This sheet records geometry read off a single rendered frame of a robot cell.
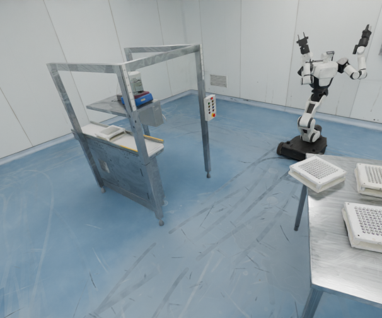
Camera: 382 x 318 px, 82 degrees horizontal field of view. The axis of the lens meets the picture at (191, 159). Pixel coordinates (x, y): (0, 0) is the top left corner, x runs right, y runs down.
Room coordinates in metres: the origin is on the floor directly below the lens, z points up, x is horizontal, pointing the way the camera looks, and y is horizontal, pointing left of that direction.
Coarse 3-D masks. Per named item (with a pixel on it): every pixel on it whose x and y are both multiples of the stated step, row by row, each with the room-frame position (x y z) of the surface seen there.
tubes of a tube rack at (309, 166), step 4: (316, 160) 1.25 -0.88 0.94; (308, 164) 1.22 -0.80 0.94; (312, 164) 1.21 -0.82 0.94; (316, 164) 1.21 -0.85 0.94; (320, 164) 1.21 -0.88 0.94; (324, 164) 1.19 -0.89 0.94; (304, 168) 1.18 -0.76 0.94; (308, 168) 1.16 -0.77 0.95; (312, 168) 1.16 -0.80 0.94; (316, 168) 1.16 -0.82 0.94; (320, 168) 1.16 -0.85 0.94; (324, 168) 1.14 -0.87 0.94; (328, 168) 1.14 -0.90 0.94; (332, 168) 1.14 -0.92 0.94; (312, 172) 1.13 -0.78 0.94; (316, 172) 1.12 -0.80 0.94; (320, 172) 1.11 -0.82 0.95; (324, 172) 1.11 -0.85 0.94
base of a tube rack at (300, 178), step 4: (292, 172) 1.21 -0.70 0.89; (296, 172) 1.21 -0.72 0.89; (292, 176) 1.20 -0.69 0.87; (296, 176) 1.17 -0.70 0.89; (300, 176) 1.16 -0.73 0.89; (300, 180) 1.14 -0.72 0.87; (304, 180) 1.11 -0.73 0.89; (308, 180) 1.11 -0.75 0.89; (336, 180) 1.08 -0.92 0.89; (340, 180) 1.08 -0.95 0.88; (304, 184) 1.10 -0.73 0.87; (308, 184) 1.08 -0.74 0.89; (312, 184) 1.07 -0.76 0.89; (328, 184) 1.05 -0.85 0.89; (332, 184) 1.05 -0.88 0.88; (312, 188) 1.05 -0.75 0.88; (324, 188) 1.03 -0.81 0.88
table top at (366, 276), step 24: (312, 192) 1.02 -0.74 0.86; (336, 192) 1.00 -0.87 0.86; (312, 216) 0.84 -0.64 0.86; (336, 216) 0.81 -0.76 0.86; (312, 240) 0.69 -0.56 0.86; (336, 240) 0.67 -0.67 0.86; (312, 264) 0.57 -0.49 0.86; (336, 264) 0.55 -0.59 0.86; (360, 264) 0.54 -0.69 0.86; (336, 288) 0.45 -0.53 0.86; (360, 288) 0.44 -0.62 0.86
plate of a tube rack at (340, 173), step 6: (312, 156) 1.31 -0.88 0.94; (300, 162) 1.26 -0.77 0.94; (324, 162) 1.22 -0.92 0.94; (294, 168) 1.20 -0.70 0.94; (300, 168) 1.19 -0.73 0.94; (336, 168) 1.14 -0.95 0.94; (306, 174) 1.12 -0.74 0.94; (324, 174) 1.10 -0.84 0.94; (330, 174) 1.09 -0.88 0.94; (336, 174) 1.08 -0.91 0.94; (342, 174) 1.08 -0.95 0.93; (312, 180) 1.06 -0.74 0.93; (318, 180) 1.05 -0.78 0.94; (324, 180) 1.04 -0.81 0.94; (330, 180) 1.04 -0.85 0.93
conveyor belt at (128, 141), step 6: (84, 126) 2.75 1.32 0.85; (90, 126) 2.72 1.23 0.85; (96, 126) 2.70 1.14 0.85; (84, 132) 2.54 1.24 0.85; (90, 132) 2.51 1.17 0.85; (120, 138) 2.24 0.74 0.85; (126, 138) 2.22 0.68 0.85; (132, 138) 2.20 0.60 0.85; (120, 144) 2.08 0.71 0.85; (126, 144) 2.07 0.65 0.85; (132, 144) 2.05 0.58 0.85; (150, 144) 2.00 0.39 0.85; (156, 144) 1.98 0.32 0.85; (162, 144) 1.97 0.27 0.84; (150, 150) 1.88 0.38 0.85; (156, 150) 1.90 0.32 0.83
